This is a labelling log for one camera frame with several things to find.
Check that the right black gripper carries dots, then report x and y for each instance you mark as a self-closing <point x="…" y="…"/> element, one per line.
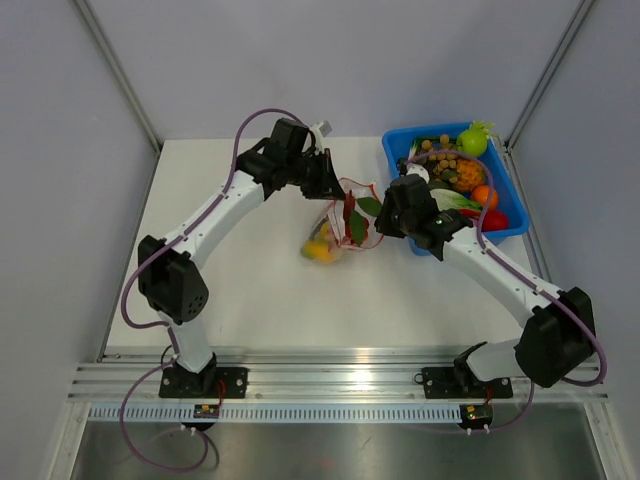
<point x="383" y="222"/>

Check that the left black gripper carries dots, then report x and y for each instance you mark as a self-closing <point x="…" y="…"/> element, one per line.
<point x="326" y="186"/>

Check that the clear zip top bag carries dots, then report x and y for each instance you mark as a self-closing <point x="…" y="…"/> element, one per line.
<point x="332" y="214"/>

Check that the yellow toy lemon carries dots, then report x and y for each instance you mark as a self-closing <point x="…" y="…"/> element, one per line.
<point x="326" y="232"/>

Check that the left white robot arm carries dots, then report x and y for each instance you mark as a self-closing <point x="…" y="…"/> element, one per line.
<point x="169" y="269"/>

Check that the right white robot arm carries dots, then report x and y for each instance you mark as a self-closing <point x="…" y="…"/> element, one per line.
<point x="558" y="328"/>

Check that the green toy cabbage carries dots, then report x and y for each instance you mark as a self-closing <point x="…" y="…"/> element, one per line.
<point x="449" y="199"/>

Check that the red toy chili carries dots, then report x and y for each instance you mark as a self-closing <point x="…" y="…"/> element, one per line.
<point x="470" y="213"/>

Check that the yellow toy mango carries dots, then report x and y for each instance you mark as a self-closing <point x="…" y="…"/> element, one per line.
<point x="318" y="251"/>

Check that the blue plastic bin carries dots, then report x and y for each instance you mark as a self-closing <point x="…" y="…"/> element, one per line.
<point x="397" y="144"/>

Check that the brown longan toy bunch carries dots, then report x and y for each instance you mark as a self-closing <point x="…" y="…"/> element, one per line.
<point x="439" y="160"/>

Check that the yellow toy pineapple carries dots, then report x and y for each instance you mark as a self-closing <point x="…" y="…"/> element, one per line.
<point x="470" y="175"/>

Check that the orange toy orange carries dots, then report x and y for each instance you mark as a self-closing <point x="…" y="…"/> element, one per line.
<point x="485" y="196"/>

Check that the green toy apple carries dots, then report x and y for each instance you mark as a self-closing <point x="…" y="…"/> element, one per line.
<point x="474" y="140"/>

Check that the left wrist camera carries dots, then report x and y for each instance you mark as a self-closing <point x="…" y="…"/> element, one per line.
<point x="321" y="129"/>

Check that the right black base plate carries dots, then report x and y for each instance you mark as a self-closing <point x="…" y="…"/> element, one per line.
<point x="440" y="383"/>

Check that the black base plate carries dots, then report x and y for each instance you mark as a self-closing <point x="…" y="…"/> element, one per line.
<point x="225" y="382"/>
<point x="440" y="383"/>

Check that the aluminium mounting rail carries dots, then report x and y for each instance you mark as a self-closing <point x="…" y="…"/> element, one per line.
<point x="276" y="375"/>

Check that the left aluminium frame post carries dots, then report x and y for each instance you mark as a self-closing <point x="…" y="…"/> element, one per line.
<point x="91" y="22"/>

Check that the aluminium frame post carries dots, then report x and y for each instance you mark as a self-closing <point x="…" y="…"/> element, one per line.
<point x="91" y="22"/>
<point x="568" y="37"/>

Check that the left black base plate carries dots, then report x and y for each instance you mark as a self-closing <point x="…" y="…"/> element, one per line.
<point x="225" y="382"/>

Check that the right aluminium frame post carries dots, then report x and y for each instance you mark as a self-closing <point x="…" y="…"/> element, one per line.
<point x="568" y="37"/>

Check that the white slotted cable duct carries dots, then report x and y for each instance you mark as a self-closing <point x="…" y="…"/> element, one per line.
<point x="237" y="413"/>

